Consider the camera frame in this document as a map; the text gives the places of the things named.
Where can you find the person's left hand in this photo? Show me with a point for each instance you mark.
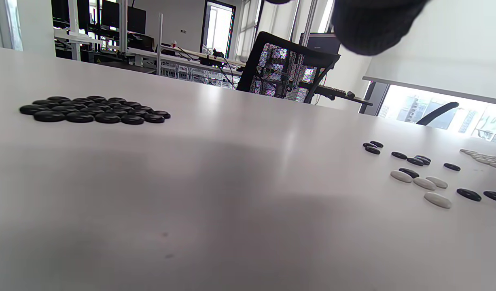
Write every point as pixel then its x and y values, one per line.
pixel 369 24

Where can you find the group of white Go stones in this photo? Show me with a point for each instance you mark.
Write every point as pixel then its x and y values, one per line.
pixel 486 159

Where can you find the pile of mixed Go stones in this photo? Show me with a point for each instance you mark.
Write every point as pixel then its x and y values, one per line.
pixel 437 200

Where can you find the group of black Go stones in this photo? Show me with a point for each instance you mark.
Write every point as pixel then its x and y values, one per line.
pixel 80 117

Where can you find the black keyboard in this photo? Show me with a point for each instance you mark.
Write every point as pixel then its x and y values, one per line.
pixel 333 91

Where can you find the black keyboard tray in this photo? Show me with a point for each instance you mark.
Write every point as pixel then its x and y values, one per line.
pixel 339 96

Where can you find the white roller blind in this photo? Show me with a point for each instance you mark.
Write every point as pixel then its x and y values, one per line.
pixel 446 52

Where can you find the black mesh office chair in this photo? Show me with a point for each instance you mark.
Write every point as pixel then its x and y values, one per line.
pixel 252 60

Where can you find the dark framed glass door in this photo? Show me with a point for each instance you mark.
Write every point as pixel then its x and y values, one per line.
pixel 217 26

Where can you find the white lab workbench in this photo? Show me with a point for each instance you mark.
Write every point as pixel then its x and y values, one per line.
pixel 179 58

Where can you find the aluminium profile rods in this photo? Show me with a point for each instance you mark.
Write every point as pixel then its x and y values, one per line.
pixel 160 44

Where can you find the black computer monitor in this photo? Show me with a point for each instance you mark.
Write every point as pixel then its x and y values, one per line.
pixel 60 10
pixel 136 20
pixel 110 13
pixel 83 12

